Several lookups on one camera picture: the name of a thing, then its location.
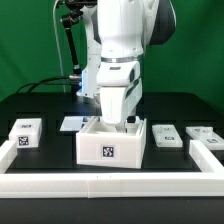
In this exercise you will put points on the small white cabinet top box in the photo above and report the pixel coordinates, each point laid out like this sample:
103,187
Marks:
26,132

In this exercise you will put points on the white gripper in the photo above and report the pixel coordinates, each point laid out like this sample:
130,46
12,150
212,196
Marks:
120,90

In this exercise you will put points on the white U-shaped fence frame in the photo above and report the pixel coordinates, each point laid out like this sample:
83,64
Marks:
207,181

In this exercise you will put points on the white marker sheet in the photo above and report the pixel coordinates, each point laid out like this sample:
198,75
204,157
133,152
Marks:
74,123

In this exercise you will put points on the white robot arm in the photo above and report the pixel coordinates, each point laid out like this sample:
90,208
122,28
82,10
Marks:
117,34

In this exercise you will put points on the white cabinet body box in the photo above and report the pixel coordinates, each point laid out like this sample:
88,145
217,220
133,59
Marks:
98,144

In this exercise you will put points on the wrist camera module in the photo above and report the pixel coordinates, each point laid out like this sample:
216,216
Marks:
132,122

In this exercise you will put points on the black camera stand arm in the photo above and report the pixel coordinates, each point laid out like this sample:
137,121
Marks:
73,17

